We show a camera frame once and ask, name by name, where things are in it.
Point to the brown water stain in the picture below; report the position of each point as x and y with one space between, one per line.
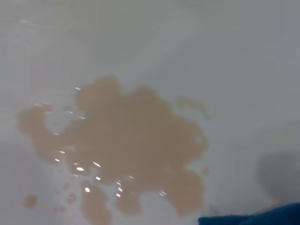
131 131

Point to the blue rag with black trim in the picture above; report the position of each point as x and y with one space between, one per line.
269 215

